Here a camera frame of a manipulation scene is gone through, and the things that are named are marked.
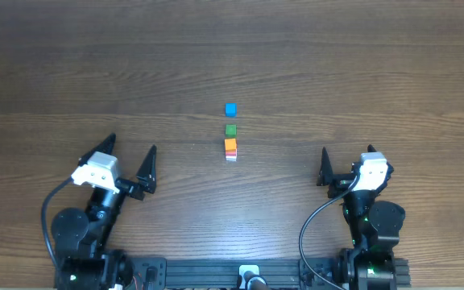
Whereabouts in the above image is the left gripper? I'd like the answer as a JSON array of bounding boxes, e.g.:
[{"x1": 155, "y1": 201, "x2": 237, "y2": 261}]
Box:
[{"x1": 77, "y1": 132, "x2": 158, "y2": 202}]

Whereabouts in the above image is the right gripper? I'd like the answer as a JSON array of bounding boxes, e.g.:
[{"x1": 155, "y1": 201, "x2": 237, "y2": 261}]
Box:
[{"x1": 316, "y1": 143, "x2": 379, "y2": 199}]

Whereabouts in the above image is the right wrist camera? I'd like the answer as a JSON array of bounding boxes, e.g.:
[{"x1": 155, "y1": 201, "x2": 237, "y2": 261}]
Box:
[{"x1": 354, "y1": 151, "x2": 390, "y2": 192}]

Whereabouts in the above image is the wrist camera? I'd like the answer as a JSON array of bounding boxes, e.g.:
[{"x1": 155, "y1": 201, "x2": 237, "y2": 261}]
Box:
[
  {"x1": 354, "y1": 151, "x2": 390, "y2": 192},
  {"x1": 70, "y1": 151, "x2": 121, "y2": 195}
]

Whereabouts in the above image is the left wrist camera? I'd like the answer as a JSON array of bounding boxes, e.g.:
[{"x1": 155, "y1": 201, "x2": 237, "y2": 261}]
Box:
[{"x1": 70, "y1": 151, "x2": 121, "y2": 195}]

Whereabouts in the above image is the mounting rail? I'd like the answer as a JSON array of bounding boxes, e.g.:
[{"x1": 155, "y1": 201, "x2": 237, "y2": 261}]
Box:
[{"x1": 54, "y1": 256, "x2": 412, "y2": 290}]

